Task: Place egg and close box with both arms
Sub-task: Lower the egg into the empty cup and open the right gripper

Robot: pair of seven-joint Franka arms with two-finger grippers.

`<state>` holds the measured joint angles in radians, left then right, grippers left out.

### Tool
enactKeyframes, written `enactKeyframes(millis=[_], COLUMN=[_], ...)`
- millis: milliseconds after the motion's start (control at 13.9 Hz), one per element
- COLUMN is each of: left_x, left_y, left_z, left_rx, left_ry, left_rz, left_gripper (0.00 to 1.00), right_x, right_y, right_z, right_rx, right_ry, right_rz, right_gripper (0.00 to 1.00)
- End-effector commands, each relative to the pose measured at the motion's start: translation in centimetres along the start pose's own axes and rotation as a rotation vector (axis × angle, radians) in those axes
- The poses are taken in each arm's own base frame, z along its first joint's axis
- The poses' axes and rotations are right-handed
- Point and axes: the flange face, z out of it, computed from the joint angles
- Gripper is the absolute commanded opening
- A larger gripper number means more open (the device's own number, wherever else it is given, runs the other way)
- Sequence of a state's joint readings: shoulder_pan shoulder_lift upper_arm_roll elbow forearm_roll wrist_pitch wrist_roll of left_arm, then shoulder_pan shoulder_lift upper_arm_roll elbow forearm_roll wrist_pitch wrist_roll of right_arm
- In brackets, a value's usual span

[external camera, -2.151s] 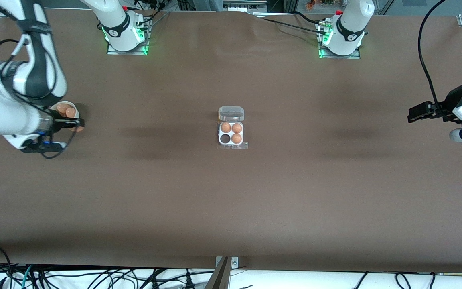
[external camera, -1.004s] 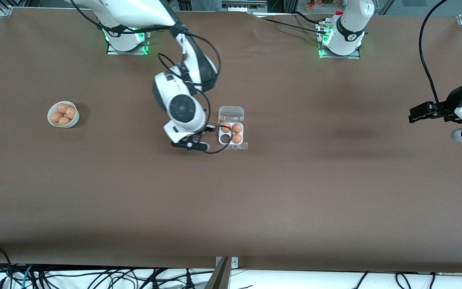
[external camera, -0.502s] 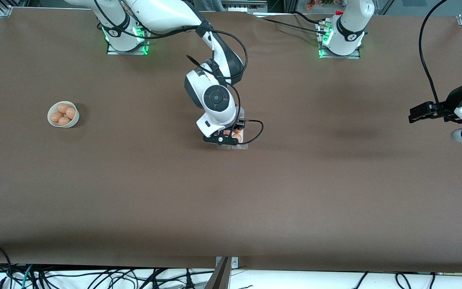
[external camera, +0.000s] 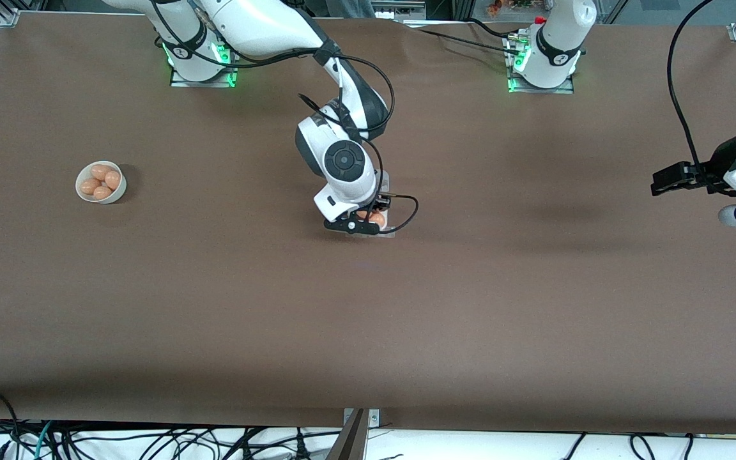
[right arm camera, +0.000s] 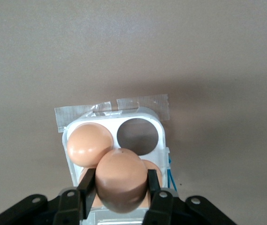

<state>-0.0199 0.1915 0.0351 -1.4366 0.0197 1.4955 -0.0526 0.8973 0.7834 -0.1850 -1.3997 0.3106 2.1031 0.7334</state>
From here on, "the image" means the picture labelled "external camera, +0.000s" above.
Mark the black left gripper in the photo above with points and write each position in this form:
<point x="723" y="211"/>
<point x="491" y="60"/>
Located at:
<point x="705" y="176"/>

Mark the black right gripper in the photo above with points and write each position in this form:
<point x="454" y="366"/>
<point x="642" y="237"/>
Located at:
<point x="379" y="204"/>

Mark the clear plastic egg carton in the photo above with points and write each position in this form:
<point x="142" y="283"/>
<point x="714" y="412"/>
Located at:
<point x="387" y="234"/>

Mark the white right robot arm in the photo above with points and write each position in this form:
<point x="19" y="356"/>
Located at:
<point x="266" y="25"/>

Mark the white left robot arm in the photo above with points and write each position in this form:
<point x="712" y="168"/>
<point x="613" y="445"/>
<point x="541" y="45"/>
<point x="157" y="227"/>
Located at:
<point x="553" y="45"/>

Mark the person in blue jeans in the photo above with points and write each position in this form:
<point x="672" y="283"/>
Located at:
<point x="350" y="7"/>

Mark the small orange toy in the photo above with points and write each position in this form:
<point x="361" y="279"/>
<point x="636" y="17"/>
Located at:
<point x="494" y="7"/>

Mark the white round bowl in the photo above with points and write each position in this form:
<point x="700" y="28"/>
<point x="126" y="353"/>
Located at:
<point x="117" y="193"/>

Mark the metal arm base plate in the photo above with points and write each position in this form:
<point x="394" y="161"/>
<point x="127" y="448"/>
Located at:
<point x="540" y="91"/>
<point x="202" y="84"/>

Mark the small metal bracket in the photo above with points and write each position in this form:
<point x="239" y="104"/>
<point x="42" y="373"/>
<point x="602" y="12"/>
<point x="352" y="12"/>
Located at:
<point x="374" y="418"/>

